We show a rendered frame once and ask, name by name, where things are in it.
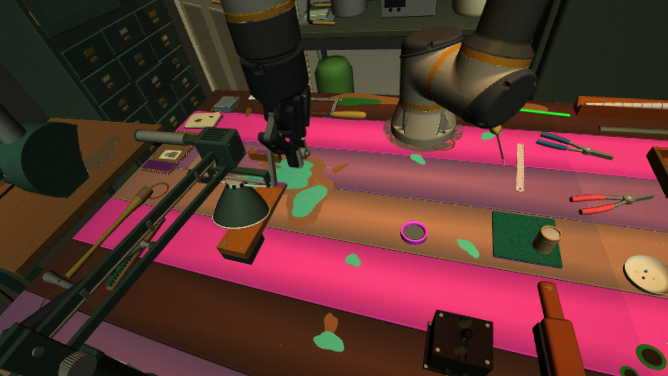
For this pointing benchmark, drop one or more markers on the tan wooden mallet stick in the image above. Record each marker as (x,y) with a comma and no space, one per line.
(112,229)

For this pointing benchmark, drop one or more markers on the dark green square mat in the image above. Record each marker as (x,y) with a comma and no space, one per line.
(516,237)

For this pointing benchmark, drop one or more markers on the white cylinder jar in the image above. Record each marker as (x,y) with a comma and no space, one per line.
(348,7)

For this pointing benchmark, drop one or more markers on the grey control box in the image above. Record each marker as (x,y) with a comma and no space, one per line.
(408,7)

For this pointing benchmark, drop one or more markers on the brown side table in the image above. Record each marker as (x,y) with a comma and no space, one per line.
(52,219)

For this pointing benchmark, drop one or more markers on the olive grey rod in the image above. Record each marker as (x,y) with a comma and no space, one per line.
(634,130)

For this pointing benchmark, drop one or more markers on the dark brown cradle block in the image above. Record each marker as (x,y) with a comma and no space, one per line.
(459,342)

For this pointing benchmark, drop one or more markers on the dark green lamp shade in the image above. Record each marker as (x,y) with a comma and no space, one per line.
(240,208)

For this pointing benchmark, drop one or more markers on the purple round cup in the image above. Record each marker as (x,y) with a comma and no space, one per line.
(414,232)

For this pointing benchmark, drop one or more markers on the green gas cylinder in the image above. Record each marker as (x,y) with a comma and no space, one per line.
(334,75)

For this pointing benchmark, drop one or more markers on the grey small box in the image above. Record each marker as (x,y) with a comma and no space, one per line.
(226,103)

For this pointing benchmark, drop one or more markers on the white round pot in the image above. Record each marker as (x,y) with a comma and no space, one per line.
(468,6)

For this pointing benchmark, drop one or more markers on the white round dish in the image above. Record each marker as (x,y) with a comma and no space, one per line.
(647,274)

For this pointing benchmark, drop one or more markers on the dark green drawer cabinet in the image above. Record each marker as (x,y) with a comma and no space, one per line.
(120,62)

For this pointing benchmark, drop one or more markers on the purple fringed pad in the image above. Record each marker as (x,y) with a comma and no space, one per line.
(169,159)

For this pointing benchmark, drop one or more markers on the brown long wooden box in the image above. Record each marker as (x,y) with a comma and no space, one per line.
(621,104)

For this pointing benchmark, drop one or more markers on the tan square card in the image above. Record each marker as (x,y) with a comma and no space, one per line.
(203,120)

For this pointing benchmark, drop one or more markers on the cream wooden ruler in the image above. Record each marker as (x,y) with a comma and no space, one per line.
(520,167)

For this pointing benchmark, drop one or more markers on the orange wooden bench pin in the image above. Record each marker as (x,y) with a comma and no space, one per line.
(245,242)

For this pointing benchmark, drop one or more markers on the large dark green cylinder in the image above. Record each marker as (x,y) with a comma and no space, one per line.
(44,156)

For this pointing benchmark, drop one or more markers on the green bristled brush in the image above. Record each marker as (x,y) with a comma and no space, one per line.
(122,268)

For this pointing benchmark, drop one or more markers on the brown wooden tray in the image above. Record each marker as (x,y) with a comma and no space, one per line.
(660,167)

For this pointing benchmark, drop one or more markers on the green flat file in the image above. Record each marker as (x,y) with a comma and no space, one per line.
(360,101)

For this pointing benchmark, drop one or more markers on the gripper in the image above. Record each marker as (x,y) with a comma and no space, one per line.
(287,107)

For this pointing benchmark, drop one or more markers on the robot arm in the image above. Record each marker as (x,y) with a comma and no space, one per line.
(464,73)

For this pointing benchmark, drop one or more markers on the bright green rod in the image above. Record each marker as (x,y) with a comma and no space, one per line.
(545,112)

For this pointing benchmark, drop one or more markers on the small green ringed disc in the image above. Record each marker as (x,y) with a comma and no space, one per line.
(629,371)

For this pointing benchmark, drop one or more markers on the grey knurled lamp knob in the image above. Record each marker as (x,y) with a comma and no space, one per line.
(78,364)

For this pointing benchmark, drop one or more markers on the green ringed brown disc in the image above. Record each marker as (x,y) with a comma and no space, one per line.
(652,357)

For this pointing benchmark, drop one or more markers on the tan cylindrical loupe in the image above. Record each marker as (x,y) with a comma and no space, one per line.
(546,239)

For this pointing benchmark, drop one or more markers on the brown round base plate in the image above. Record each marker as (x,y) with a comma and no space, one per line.
(389,136)

